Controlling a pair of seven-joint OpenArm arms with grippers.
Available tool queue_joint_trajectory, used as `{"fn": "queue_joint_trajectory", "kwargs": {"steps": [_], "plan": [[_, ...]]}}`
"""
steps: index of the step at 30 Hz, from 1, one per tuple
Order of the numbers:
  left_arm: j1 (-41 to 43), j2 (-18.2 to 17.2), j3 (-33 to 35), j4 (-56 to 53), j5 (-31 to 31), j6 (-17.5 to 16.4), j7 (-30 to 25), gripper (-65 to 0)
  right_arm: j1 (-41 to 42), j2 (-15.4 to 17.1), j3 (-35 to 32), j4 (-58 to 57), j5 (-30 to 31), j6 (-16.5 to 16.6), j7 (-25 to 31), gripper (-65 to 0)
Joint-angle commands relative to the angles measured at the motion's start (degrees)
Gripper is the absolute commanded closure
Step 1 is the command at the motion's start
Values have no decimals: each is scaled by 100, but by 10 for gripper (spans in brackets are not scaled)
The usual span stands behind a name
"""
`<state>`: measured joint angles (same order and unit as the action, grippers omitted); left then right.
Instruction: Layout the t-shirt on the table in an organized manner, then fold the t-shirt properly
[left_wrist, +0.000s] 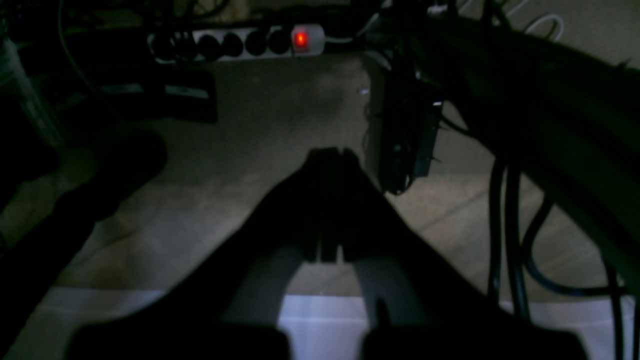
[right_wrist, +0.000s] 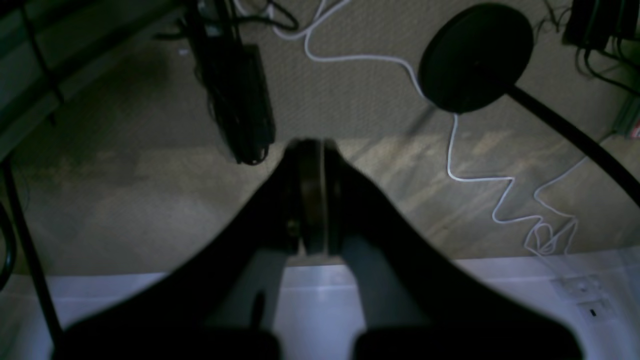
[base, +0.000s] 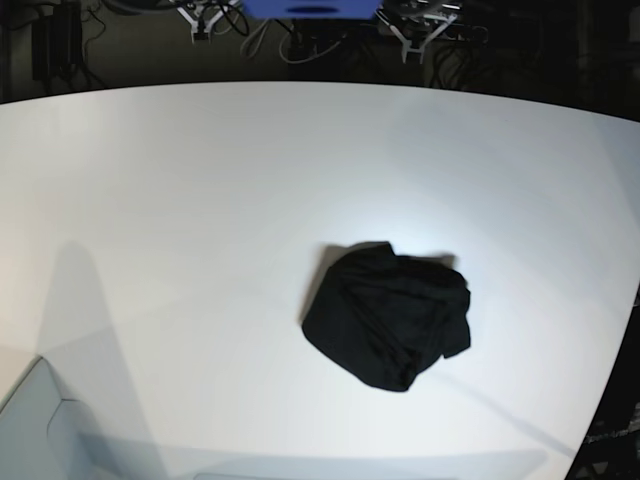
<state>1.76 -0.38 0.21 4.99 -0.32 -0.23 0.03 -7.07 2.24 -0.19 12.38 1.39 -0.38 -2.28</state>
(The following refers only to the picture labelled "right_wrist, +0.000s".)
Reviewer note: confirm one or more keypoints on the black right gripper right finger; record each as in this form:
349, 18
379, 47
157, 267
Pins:
418, 305

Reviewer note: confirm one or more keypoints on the black round lamp base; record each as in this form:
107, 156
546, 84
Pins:
478, 56

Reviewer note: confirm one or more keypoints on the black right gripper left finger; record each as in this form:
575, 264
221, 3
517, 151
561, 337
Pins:
220, 304

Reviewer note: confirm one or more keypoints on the black table leg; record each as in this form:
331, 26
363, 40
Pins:
31, 256

